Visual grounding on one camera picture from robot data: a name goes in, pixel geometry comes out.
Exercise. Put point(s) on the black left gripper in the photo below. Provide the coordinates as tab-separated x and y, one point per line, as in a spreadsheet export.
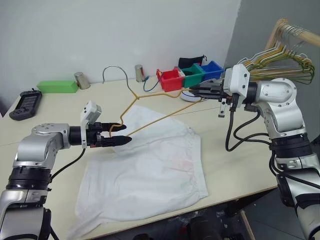
93	130

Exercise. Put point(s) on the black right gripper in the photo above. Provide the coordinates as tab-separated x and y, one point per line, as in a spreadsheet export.
216	90

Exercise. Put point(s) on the white shorts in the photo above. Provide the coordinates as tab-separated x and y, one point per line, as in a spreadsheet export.
140	175

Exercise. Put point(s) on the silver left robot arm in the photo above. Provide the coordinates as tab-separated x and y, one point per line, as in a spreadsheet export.
37	147

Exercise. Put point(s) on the black and white sneaker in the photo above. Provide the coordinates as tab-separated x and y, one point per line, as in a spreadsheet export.
188	97

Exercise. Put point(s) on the green plastic bin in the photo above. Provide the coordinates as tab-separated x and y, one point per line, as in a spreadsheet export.
193	78

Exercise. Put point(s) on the blue plastic bin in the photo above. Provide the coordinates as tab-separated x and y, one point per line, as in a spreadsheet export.
212	72

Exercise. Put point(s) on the red plastic bin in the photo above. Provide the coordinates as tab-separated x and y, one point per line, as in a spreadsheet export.
172	82

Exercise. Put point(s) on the black fabric pouch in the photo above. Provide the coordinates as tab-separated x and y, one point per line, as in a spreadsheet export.
190	61

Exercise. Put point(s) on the metal cup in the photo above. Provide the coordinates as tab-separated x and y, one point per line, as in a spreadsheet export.
140	73
82	81

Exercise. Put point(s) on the green rectangular box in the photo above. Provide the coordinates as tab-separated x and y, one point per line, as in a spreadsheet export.
57	86

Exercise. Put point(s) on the black handheld controller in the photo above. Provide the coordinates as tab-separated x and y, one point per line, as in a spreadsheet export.
26	105

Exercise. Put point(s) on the black metal table leg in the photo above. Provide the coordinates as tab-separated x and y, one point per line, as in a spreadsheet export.
236	207

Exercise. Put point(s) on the wooden clothes rack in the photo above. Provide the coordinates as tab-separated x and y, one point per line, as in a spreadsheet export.
310	36

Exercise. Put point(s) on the dark rounded object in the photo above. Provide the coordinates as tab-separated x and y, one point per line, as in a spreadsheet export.
202	228

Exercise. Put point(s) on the light wooden base bar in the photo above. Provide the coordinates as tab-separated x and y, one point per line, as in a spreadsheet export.
247	225

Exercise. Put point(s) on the silver right gripper bracket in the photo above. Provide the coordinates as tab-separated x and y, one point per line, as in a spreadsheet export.
221	110

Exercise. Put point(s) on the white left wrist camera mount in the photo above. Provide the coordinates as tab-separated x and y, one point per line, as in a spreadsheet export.
91	108

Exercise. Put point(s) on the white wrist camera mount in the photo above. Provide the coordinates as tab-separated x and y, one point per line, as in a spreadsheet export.
91	108
237	80

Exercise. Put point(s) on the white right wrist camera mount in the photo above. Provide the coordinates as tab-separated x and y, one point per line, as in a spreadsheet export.
237	80

